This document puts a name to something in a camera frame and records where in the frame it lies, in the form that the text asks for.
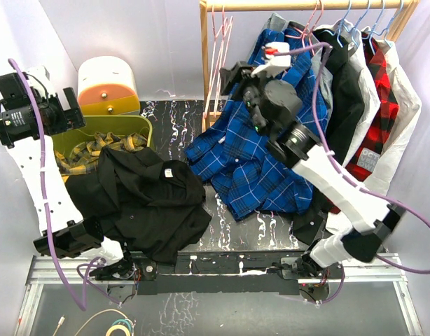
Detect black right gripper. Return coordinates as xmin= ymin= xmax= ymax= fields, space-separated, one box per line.
xmin=219 ymin=63 xmax=275 ymax=138

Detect pink wire hanger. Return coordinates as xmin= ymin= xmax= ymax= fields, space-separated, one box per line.
xmin=202 ymin=5 xmax=233 ymax=123
xmin=202 ymin=5 xmax=233 ymax=120

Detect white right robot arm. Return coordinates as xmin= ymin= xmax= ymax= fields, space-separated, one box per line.
xmin=219 ymin=62 xmax=405 ymax=278

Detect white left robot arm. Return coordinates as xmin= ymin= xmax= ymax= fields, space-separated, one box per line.
xmin=0 ymin=66 xmax=136 ymax=279

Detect yellow plaid shirt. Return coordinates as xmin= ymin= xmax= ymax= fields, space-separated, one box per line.
xmin=54 ymin=132 xmax=147 ymax=177

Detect blue plaid shirt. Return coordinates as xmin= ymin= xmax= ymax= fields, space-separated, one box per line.
xmin=185 ymin=24 xmax=319 ymax=220

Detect pink hanger holding blue shirt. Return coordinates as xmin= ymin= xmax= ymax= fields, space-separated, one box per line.
xmin=285 ymin=0 xmax=324 ymax=48

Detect black hanging shirt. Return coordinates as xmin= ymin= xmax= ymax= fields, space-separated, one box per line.
xmin=293 ymin=28 xmax=365 ymax=245

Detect white grey hanging shirt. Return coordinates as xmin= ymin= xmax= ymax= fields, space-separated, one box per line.
xmin=316 ymin=20 xmax=380 ymax=167

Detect red black plaid shirt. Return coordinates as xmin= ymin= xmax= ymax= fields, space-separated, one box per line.
xmin=345 ymin=41 xmax=399 ymax=182

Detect white orange drawer box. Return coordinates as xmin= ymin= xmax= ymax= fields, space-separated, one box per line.
xmin=77 ymin=56 xmax=140 ymax=116

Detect green plastic basket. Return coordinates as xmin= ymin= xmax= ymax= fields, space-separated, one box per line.
xmin=52 ymin=114 xmax=155 ymax=156

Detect wooden clothes rack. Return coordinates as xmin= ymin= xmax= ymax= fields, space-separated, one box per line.
xmin=199 ymin=1 xmax=420 ymax=132

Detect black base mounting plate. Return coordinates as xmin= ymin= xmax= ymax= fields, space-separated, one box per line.
xmin=90 ymin=250 xmax=342 ymax=295

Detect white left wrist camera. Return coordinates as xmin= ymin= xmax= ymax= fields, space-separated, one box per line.
xmin=25 ymin=65 xmax=57 ymax=106

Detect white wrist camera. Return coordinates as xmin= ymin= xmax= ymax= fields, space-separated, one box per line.
xmin=251 ymin=42 xmax=291 ymax=78
xmin=25 ymin=65 xmax=57 ymax=106

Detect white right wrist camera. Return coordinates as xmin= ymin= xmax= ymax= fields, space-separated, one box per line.
xmin=251 ymin=42 xmax=291 ymax=78

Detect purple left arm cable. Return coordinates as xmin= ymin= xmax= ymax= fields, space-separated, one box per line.
xmin=7 ymin=58 xmax=107 ymax=312

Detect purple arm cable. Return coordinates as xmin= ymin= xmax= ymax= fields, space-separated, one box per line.
xmin=277 ymin=41 xmax=430 ymax=304
xmin=7 ymin=58 xmax=107 ymax=312

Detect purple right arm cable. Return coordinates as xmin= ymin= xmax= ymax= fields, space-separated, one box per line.
xmin=277 ymin=41 xmax=430 ymax=304

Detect blue wire hanger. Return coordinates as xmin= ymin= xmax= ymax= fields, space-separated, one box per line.
xmin=372 ymin=0 xmax=405 ymax=48
xmin=353 ymin=0 xmax=377 ymax=53
xmin=323 ymin=0 xmax=358 ymax=48

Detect coiled cables on floor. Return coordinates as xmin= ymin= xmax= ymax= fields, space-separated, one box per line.
xmin=53 ymin=308 xmax=137 ymax=336

